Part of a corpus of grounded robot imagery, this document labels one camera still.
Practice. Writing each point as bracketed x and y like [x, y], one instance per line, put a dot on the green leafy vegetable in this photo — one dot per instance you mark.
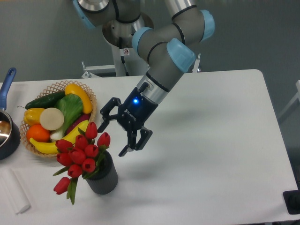
[71, 106]

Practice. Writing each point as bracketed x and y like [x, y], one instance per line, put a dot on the yellow banana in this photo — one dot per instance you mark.
[50, 147]

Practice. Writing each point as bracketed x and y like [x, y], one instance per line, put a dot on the white rolled cloth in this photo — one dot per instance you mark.
[15, 192]

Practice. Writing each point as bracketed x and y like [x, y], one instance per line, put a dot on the dark pot with blue handle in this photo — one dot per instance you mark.
[9, 131]

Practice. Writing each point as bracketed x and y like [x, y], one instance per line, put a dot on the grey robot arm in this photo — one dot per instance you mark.
[127, 10]

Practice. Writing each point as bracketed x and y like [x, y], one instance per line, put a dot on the yellow bell pepper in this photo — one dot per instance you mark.
[32, 116]

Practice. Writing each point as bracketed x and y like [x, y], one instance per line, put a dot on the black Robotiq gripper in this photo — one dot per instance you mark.
[131, 116]

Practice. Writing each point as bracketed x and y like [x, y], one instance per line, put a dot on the white round onion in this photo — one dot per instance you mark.
[51, 119]

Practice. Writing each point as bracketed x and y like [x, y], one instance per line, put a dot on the woven wicker basket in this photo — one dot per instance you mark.
[50, 89]

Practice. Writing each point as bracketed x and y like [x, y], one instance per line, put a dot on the yellow squash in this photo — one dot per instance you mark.
[80, 92]

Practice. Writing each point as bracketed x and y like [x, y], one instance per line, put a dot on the dark grey ribbed vase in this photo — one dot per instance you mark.
[106, 180]

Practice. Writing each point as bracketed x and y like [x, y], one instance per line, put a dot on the green cucumber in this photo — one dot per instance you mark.
[46, 101]

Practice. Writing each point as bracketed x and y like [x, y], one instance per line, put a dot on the black device at table edge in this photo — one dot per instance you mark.
[292, 201]

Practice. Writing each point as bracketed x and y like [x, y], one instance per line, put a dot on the orange fruit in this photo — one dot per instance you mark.
[38, 133]

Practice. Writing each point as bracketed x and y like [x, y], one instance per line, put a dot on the red tulip bouquet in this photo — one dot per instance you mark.
[83, 159]

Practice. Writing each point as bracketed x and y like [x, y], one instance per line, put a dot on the white furniture frame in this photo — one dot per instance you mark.
[291, 106]

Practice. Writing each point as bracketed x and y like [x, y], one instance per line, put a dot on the purple eggplant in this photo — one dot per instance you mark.
[80, 119]

